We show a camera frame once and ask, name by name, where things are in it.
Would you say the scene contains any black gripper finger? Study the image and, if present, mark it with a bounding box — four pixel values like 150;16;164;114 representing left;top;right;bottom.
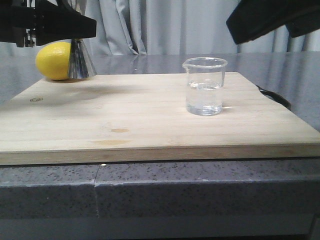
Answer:
35;0;97;46
226;0;320;45

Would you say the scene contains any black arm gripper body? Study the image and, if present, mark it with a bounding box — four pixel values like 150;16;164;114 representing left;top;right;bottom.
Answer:
0;0;36;48
286;10;320;38

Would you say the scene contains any steel hourglass jigger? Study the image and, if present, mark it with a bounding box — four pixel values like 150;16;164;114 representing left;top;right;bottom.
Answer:
66;0;98;80

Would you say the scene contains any clear glass beaker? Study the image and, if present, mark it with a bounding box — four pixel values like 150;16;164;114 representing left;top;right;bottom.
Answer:
182;57;228;116

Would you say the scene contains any yellow lemon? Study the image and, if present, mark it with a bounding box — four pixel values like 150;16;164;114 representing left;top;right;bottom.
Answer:
35;42;71;81

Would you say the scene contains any grey curtain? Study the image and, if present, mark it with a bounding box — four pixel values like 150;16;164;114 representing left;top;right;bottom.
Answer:
0;0;320;57

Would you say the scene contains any wooden cutting board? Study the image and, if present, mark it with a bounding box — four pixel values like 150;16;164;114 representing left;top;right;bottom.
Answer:
0;72;320;165

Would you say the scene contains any black cutting board handle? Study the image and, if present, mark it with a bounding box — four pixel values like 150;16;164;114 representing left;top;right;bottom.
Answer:
256;85;292;110

